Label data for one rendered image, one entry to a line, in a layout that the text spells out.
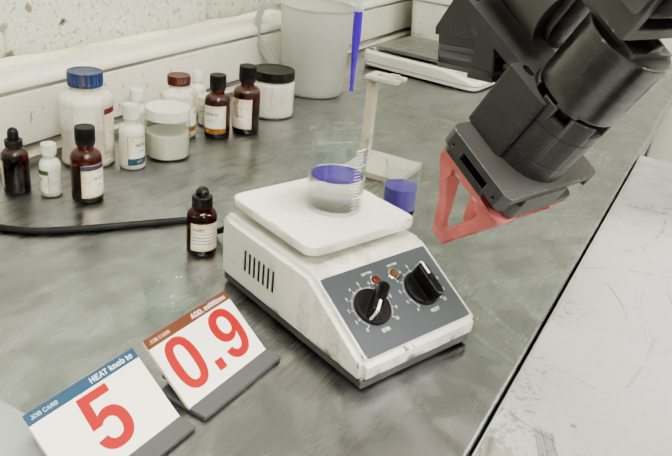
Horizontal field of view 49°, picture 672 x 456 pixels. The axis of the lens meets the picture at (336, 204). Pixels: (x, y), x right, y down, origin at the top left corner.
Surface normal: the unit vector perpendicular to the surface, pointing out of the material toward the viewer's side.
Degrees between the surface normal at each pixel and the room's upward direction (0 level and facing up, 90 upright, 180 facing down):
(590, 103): 107
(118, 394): 40
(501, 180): 31
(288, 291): 90
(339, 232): 0
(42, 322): 0
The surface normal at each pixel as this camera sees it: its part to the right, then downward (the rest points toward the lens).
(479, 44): -0.77, 0.20
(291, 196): 0.09, -0.91
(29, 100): 0.87, 0.28
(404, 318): 0.40, -0.60
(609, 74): -0.44, 0.55
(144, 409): 0.62, -0.51
